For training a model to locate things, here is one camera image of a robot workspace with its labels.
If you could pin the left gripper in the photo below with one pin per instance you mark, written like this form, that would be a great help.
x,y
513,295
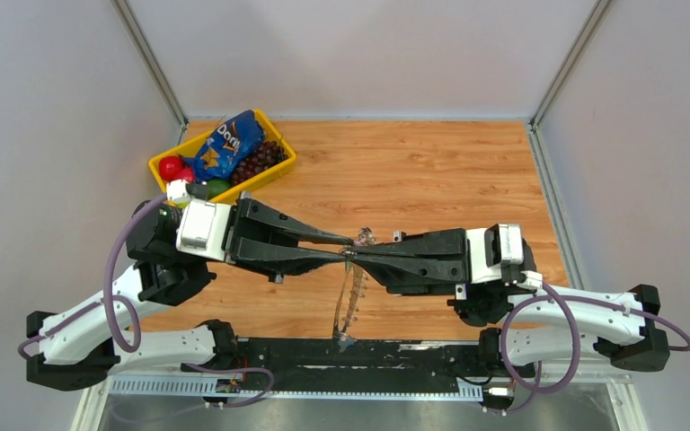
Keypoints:
x,y
248,214

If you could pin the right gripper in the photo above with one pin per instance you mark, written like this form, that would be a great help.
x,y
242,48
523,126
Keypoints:
x,y
425,264

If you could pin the metal keyring holder plate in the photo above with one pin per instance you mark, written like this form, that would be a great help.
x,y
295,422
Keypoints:
x,y
353,287

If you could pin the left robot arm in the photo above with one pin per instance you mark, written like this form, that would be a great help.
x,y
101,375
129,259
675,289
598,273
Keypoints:
x,y
159,261

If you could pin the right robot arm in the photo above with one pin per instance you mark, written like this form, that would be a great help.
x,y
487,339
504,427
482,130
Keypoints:
x,y
491,282

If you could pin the dark green lime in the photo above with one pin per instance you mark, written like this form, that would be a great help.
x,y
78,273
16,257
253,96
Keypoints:
x,y
216,187

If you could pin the dark purple grapes bunch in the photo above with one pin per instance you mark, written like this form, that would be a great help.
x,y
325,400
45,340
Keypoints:
x,y
265,156

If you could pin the blue Doritos chip bag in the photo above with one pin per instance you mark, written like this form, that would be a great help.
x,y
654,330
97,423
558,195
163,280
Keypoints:
x,y
228,144

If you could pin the yellow plastic bin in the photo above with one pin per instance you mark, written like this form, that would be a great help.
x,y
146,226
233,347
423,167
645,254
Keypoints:
x,y
190,147

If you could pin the pink red apple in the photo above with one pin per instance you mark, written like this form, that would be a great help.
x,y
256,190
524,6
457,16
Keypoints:
x,y
186,174

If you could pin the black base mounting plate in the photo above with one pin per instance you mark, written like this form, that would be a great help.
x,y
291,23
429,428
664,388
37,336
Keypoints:
x,y
368,367

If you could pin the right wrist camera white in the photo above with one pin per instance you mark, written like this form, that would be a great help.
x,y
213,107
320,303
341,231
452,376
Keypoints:
x,y
496,254

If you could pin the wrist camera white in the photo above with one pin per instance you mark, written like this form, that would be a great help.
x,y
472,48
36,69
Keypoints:
x,y
202,230
496,254

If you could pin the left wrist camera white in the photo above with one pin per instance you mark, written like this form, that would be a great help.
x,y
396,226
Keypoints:
x,y
202,230

